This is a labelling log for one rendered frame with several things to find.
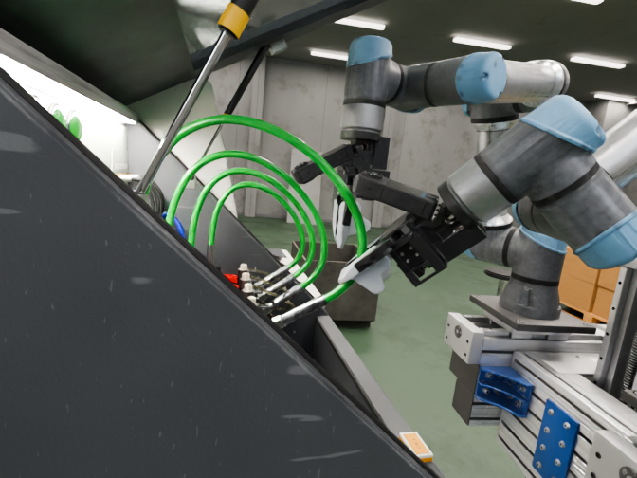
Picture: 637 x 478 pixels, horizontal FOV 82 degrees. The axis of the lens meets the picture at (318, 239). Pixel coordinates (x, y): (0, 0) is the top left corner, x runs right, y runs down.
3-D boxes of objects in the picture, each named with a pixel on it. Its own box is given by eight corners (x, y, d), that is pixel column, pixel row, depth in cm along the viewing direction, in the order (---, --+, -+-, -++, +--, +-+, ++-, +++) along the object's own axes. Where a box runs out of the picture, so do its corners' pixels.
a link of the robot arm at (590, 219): (617, 224, 48) (563, 160, 48) (682, 236, 37) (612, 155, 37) (563, 261, 50) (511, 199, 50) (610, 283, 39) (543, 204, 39)
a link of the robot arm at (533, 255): (552, 284, 92) (563, 230, 90) (498, 270, 102) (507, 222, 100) (567, 279, 100) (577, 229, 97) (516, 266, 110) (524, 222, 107)
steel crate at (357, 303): (347, 297, 422) (354, 243, 411) (379, 331, 334) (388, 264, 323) (282, 296, 402) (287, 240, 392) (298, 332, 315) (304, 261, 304)
